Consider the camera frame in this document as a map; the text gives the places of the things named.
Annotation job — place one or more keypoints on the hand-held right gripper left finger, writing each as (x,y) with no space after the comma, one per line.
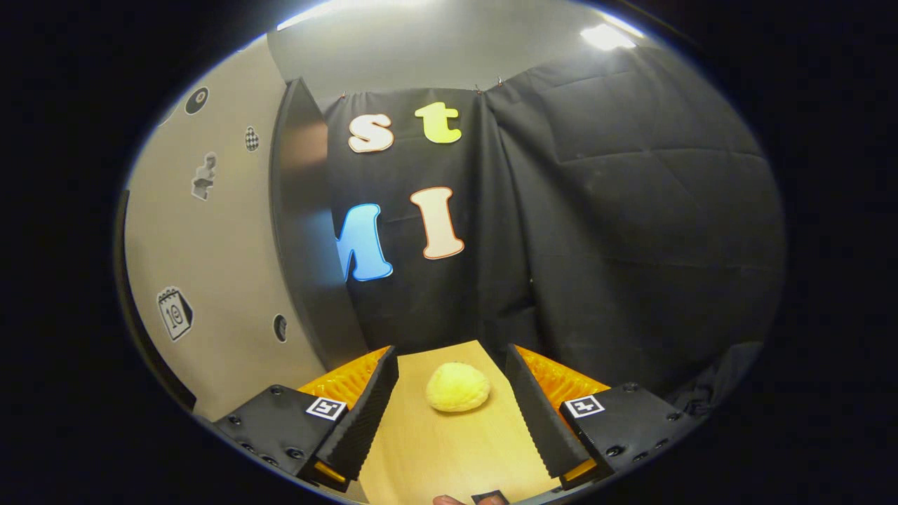
(368,414)

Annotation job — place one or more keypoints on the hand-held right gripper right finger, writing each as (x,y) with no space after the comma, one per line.
(537,414)

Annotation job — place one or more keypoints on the dark grey cabinet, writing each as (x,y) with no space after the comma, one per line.
(309,231)

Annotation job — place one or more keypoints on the beige cabinet door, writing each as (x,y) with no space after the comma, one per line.
(224,245)

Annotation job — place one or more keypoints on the yellow sponge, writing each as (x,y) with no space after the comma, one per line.
(457,387)

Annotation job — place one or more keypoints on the black backdrop cloth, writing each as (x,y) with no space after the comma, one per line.
(631,210)

